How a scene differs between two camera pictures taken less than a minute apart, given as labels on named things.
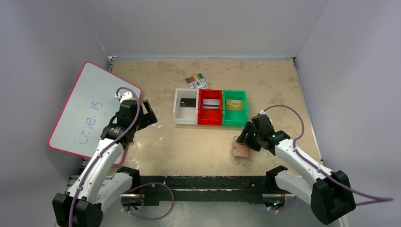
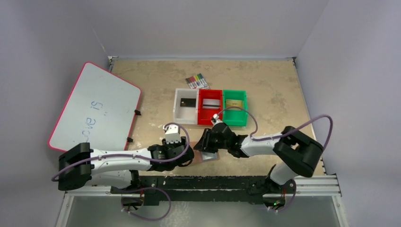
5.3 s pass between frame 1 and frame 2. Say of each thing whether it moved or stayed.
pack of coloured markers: stayed
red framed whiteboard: stayed
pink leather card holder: moved
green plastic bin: stayed
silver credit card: stayed
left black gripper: moved
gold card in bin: stayed
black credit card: stayed
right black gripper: moved
